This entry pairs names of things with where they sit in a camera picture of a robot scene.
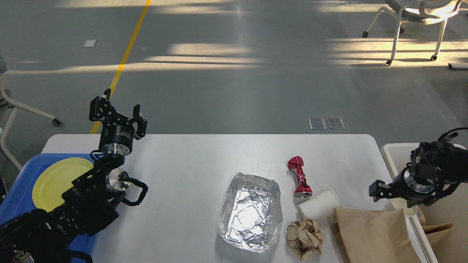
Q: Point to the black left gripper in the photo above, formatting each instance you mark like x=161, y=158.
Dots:
x=117, y=132

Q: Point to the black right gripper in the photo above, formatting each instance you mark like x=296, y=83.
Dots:
x=416, y=191

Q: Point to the white paper cup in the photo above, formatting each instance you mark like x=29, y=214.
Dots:
x=400, y=203

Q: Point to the wooden board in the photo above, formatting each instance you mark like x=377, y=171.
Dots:
x=373, y=236

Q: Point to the yellow plastic plate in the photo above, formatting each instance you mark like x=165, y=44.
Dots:
x=55, y=180

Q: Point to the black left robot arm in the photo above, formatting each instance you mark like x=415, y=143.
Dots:
x=90, y=204

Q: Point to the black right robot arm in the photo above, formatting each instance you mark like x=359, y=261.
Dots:
x=435, y=171

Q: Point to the brown paper in bin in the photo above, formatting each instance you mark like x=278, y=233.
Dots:
x=434, y=233

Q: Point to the white plastic bin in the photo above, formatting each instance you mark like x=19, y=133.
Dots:
x=451, y=248

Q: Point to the crushed red soda can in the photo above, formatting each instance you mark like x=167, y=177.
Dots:
x=303, y=190

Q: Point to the crumpled brown paper ball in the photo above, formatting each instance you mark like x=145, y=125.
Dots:
x=305, y=238

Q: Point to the white chair base left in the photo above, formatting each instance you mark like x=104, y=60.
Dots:
x=14, y=106

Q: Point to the aluminium foil tray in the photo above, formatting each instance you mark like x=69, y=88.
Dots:
x=251, y=217

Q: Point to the blue plastic tray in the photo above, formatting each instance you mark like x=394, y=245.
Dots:
x=18, y=197

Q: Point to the white office chair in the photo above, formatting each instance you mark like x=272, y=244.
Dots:
x=417, y=12

